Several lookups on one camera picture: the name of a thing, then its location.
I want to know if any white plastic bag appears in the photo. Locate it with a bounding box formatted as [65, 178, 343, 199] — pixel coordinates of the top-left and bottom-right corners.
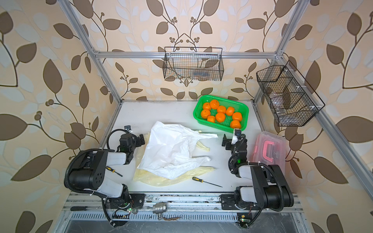
[138, 121, 218, 180]

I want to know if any orange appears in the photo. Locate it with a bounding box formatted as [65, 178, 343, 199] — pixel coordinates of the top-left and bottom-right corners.
[215, 113, 226, 123]
[207, 116, 216, 123]
[203, 103, 211, 111]
[209, 100, 220, 110]
[232, 112, 243, 122]
[230, 120, 241, 129]
[201, 109, 211, 119]
[225, 107, 235, 116]
[217, 105, 226, 114]

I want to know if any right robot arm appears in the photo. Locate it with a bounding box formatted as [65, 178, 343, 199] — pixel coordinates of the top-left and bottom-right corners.
[220, 130, 294, 229]

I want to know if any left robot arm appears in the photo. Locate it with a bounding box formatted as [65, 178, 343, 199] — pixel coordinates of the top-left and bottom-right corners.
[64, 126, 145, 227]

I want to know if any pink plastic box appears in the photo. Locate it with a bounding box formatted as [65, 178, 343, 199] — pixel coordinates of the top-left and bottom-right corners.
[249, 131, 287, 174]

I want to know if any small screwdriver left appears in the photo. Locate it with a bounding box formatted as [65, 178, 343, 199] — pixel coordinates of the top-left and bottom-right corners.
[106, 166, 123, 177]

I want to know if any yellow plastic bag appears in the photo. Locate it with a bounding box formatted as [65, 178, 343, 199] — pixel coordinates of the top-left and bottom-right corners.
[133, 148, 215, 187]

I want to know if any green plastic basket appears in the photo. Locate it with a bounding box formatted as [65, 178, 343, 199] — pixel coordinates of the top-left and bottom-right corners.
[193, 95, 249, 133]

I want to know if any yellow black screwdriver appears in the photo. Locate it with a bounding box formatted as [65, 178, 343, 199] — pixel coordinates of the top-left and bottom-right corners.
[192, 177, 221, 187]

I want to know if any metal cylinder fitting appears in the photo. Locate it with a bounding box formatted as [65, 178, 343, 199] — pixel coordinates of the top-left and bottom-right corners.
[152, 202, 167, 215]

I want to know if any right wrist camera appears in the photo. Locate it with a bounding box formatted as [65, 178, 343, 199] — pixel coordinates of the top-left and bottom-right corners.
[231, 129, 241, 145]

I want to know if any right wire basket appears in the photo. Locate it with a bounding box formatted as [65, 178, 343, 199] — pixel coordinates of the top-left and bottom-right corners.
[256, 61, 325, 127]

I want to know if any wire basket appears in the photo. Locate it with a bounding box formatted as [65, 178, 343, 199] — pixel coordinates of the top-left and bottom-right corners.
[256, 61, 325, 127]
[162, 46, 224, 81]

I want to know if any black handled tool on rail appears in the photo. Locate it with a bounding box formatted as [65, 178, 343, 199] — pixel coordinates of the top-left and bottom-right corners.
[70, 206, 102, 212]

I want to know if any back wire basket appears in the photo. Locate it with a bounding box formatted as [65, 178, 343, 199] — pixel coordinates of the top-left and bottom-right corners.
[162, 46, 224, 81]

